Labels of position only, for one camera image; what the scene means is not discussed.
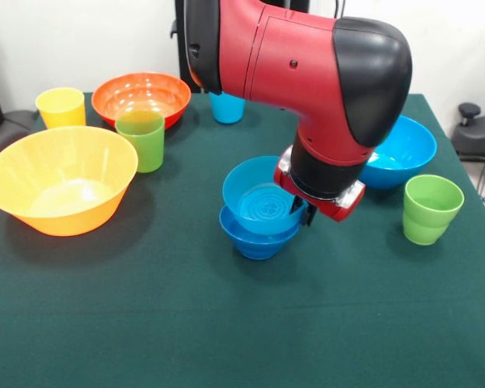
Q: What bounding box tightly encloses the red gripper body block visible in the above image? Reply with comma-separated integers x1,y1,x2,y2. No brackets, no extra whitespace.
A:
272,145,367,223

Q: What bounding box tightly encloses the small dark blue bowl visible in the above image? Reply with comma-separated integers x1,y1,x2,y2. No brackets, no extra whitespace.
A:
219,205,301,261

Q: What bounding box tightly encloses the small light blue bowl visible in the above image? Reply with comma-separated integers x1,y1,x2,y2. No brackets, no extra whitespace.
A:
221,155,308,236

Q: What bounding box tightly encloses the ridged green cup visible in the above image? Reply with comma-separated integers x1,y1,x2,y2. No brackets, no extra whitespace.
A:
402,174,466,247

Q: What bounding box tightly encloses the large blue bowl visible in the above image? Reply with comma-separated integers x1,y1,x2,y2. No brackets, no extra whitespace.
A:
357,116,438,190

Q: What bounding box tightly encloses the dark green tablecloth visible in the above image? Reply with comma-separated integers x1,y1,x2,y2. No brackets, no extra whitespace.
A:
0,91,485,388

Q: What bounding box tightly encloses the light blue cup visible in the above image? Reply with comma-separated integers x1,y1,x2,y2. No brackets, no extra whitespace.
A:
208,91,247,124

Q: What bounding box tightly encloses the grey black stand base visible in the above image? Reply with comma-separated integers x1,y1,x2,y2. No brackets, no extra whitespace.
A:
0,108,40,162
450,102,485,162

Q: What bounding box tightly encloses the red-orange bowl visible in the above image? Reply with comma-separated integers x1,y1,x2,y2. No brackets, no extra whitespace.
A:
91,72,192,130

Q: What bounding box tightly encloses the large yellow-orange bowl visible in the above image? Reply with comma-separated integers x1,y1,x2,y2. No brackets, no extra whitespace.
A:
0,125,140,238

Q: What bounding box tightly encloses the yellow cup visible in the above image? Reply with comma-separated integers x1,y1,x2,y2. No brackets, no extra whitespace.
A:
35,86,86,130

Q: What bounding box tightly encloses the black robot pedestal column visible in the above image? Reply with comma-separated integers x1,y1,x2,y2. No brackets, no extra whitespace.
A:
170,0,313,95

